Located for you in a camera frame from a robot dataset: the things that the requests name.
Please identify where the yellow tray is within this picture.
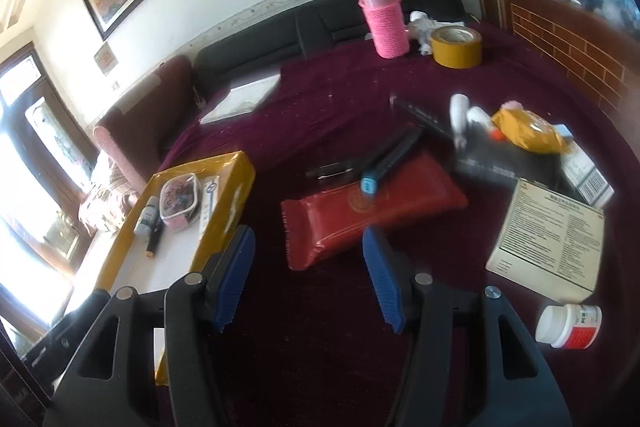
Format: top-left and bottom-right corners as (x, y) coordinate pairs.
(65, 150), (257, 388)

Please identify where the yellow packet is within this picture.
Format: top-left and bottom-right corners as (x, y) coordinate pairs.
(490, 107), (571, 156)

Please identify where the yellow tape roll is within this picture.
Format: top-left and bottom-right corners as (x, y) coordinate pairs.
(431, 26), (483, 69)

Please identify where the white tube orange cap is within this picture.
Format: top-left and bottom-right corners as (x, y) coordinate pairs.
(467, 106), (503, 142)

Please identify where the thin black pen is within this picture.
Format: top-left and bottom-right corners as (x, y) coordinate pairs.
(305, 157), (363, 180)

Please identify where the crumpled white tissue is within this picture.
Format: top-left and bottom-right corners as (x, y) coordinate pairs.
(405, 10), (441, 56)

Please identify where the floral cushion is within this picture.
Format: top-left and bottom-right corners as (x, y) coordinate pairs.
(77, 154), (138, 233)

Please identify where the blue and white box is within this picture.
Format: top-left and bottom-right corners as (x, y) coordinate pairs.
(560, 142), (615, 208)

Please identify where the white pill bottle red label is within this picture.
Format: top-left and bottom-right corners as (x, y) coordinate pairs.
(535, 303), (602, 350)

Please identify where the wooden framed glass door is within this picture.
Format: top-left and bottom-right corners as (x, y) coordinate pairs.
(0, 42), (101, 343)

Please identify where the white plastic bottle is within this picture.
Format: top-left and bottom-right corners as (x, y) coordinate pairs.
(448, 93), (471, 142)

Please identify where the red packet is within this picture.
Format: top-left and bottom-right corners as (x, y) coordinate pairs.
(280, 150), (469, 271)

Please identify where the bottle in pink knitted sleeve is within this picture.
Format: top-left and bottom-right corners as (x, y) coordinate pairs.
(357, 0), (411, 59)

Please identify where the brown armchair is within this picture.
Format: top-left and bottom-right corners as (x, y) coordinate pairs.
(92, 55), (198, 192)

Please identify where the black marker orange tip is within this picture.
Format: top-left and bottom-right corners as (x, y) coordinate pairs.
(145, 219), (165, 258)

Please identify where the brick pattern counter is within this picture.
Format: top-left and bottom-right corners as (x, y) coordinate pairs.
(495, 0), (628, 118)

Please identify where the black packet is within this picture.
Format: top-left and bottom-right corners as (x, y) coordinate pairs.
(389, 91), (566, 194)

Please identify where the small wall plaque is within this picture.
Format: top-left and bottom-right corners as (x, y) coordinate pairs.
(93, 43), (119, 76)

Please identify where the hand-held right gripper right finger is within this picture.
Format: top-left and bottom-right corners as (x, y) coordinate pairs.
(361, 226), (576, 427)

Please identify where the small white bottle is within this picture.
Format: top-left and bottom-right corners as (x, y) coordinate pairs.
(133, 196), (161, 238)

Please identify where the black pen blue cap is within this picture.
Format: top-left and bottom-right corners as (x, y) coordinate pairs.
(360, 128), (425, 196)

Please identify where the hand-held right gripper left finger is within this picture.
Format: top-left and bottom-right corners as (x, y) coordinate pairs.
(42, 224), (257, 427)

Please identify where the black leather sofa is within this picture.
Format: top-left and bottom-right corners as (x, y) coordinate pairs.
(192, 0), (468, 112)

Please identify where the white notebook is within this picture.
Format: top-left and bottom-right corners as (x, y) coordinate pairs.
(199, 74), (282, 125)

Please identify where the white tube box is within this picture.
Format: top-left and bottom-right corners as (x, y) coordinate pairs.
(199, 177), (221, 240)

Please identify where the beige printed medicine box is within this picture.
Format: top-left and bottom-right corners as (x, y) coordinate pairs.
(485, 178), (606, 304)

